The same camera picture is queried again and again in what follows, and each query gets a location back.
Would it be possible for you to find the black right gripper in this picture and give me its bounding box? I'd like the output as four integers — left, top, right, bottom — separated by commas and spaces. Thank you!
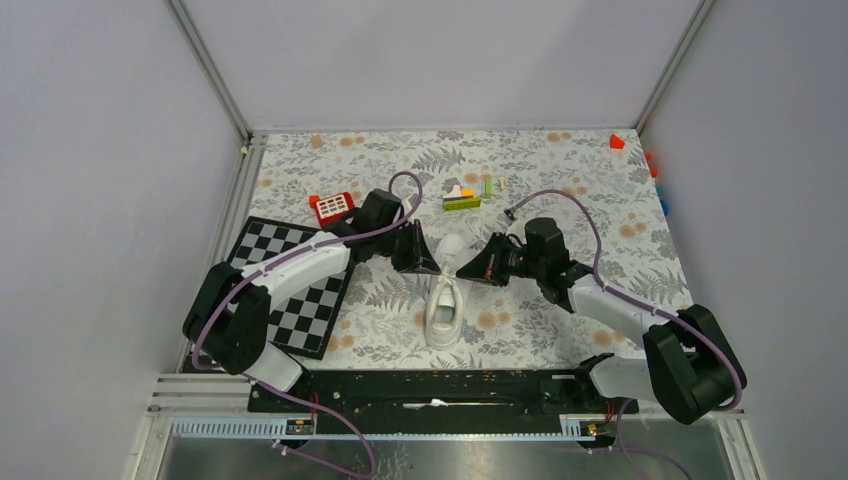
456, 232, 545, 288

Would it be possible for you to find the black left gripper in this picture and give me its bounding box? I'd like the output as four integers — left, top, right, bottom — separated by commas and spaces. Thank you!
375, 219, 440, 275

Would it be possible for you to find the white sneaker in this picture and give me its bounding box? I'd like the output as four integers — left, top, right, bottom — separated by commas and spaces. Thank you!
425, 234, 473, 350

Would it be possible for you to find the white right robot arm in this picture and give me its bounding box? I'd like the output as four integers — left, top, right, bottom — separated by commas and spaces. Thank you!
456, 217, 747, 425

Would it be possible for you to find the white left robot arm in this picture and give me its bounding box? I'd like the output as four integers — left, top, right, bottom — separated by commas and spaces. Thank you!
182, 189, 440, 411

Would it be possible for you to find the green toy brick stack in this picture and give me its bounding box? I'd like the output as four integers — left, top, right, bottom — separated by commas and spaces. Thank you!
442, 185, 482, 212

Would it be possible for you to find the floral patterned table mat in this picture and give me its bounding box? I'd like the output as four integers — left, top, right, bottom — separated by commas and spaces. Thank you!
249, 129, 692, 370

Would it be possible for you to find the red white grid toy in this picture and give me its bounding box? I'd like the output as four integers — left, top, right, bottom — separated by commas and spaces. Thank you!
308, 192, 354, 227

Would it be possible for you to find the black white chessboard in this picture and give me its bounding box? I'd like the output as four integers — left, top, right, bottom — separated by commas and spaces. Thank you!
227, 216, 354, 360

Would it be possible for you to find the red triangular block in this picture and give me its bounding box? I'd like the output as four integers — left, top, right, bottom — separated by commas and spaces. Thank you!
609, 134, 626, 150

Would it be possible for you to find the blue toy piece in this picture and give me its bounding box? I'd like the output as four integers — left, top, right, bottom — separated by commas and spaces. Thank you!
656, 186, 670, 217

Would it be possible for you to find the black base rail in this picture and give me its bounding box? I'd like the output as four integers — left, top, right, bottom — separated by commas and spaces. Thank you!
247, 369, 639, 428

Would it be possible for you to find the grey slotted cable duct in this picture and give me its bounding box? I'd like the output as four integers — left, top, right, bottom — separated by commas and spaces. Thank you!
172, 413, 617, 443

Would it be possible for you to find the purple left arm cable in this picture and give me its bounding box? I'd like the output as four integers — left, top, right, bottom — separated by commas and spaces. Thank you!
190, 170, 425, 480

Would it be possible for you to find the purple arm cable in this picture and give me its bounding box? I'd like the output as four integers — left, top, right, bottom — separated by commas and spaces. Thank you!
190, 170, 425, 480
504, 189, 745, 480

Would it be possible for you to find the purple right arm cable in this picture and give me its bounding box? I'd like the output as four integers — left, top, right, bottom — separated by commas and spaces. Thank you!
504, 189, 745, 480

